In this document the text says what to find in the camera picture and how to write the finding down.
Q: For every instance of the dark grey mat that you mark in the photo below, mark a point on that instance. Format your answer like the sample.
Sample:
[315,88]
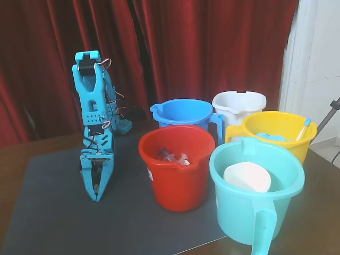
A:
[66,225]

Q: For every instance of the white plastic bucket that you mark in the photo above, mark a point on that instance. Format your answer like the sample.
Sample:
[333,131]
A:
[233,103]

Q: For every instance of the white paper bowl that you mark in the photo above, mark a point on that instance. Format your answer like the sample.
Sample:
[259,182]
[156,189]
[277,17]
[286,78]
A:
[247,175]

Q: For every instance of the clear plastic syringe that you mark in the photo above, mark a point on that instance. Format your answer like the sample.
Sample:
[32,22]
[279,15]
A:
[180,160]

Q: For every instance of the tube with blue cap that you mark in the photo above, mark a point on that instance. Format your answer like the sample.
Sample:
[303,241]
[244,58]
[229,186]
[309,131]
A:
[307,122]

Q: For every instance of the red curtain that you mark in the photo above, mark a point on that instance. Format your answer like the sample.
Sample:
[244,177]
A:
[186,40]

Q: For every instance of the white sticker label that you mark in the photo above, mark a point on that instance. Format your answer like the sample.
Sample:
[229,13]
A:
[150,174]

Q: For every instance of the red plastic bucket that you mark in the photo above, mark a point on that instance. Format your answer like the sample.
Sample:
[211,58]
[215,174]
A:
[180,191]

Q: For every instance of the blue crumpled glove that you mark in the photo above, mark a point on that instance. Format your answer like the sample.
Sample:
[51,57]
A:
[273,137]

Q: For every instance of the syringe with dark plunger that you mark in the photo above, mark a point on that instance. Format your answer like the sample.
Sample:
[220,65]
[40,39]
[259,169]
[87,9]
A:
[164,153]

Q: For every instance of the small glass vial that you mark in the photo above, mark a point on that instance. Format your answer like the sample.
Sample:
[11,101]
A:
[96,189]

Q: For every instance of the wrist camera on blue mount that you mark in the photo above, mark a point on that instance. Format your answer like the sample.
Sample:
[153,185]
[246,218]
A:
[98,159]

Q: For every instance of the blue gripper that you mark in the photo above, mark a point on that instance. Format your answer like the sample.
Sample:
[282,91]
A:
[105,170]

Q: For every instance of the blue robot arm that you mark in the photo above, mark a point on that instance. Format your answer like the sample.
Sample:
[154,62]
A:
[89,90]

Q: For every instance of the grey tripod leg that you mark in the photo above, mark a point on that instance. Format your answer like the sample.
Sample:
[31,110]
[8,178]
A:
[329,114]

